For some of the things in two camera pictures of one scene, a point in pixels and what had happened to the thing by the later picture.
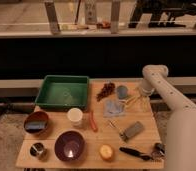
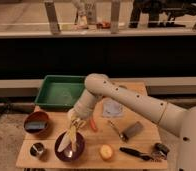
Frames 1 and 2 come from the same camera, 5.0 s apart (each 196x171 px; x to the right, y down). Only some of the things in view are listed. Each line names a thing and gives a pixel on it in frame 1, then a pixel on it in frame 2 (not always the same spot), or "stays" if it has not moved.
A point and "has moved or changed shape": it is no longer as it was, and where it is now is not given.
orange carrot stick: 93,122 stays
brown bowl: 36,123 stays
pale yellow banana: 137,102 has moved or changed shape
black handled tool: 136,153 stays
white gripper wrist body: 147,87 → 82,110
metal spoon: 122,133 stays
